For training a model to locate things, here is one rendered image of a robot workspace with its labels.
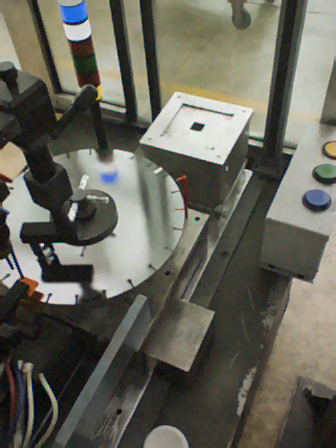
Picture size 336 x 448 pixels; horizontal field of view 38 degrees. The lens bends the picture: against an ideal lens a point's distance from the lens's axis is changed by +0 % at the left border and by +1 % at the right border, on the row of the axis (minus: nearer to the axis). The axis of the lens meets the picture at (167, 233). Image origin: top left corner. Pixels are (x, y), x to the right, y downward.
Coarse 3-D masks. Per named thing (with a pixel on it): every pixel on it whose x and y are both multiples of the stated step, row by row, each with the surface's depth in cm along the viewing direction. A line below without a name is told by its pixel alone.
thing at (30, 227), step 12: (60, 216) 66; (24, 228) 69; (36, 228) 69; (48, 228) 69; (60, 228) 67; (72, 228) 69; (24, 240) 69; (36, 240) 69; (48, 240) 69; (60, 240) 69; (72, 240) 69; (36, 252) 72
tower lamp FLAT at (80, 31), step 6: (66, 24) 83; (72, 24) 83; (78, 24) 83; (84, 24) 83; (66, 30) 84; (72, 30) 84; (78, 30) 84; (84, 30) 84; (90, 30) 86; (72, 36) 84; (78, 36) 84; (84, 36) 85
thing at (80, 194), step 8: (80, 184) 77; (80, 192) 75; (72, 200) 74; (80, 200) 74; (88, 200) 75; (96, 200) 74; (104, 200) 74; (72, 208) 73; (80, 208) 75; (72, 216) 72
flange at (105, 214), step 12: (96, 192) 81; (96, 204) 79; (108, 204) 79; (84, 216) 76; (96, 216) 77; (108, 216) 77; (84, 228) 76; (96, 228) 76; (108, 228) 76; (84, 240) 75
